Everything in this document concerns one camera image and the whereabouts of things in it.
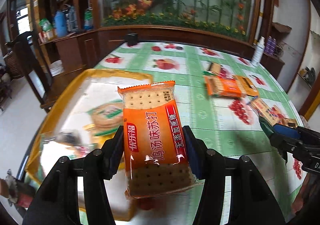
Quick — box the blue Hokkaido cracker pack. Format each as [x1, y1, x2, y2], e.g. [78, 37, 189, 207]
[248, 97, 280, 126]

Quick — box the orange chicken soup cracker pack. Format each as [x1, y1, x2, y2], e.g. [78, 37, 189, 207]
[118, 80, 197, 198]

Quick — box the orange pack near table edge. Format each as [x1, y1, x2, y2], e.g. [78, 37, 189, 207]
[281, 118, 298, 128]

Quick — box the orange pack barcode side up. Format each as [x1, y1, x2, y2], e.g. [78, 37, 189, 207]
[233, 75, 259, 97]

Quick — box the fruit pattern green tablecloth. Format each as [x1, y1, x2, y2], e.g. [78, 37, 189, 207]
[93, 42, 306, 220]

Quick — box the yellow snack tray box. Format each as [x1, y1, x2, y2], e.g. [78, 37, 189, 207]
[24, 68, 154, 222]

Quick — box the purple bottles pair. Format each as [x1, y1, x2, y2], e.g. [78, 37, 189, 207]
[264, 36, 277, 55]

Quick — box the white spray bottle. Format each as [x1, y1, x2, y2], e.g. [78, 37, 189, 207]
[251, 36, 265, 67]

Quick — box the green edged cracker pack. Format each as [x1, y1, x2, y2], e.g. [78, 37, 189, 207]
[203, 62, 221, 76]

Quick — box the dark wooden chair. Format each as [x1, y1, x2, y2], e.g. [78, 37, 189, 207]
[5, 31, 84, 112]

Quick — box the small black box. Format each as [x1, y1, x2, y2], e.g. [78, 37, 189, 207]
[125, 33, 138, 46]

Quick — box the blue water bottle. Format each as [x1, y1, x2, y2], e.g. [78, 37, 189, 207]
[54, 10, 68, 38]

